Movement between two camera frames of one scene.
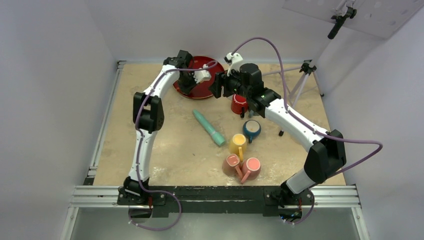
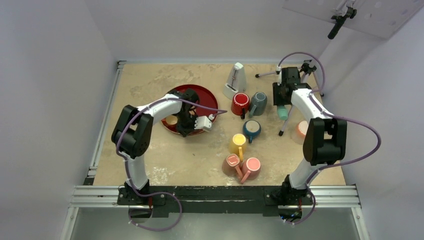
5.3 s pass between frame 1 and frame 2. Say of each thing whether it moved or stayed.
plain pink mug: stayed
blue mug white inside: stayed
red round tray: moved
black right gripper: moved
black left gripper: moved
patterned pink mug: stayed
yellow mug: stayed
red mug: stayed
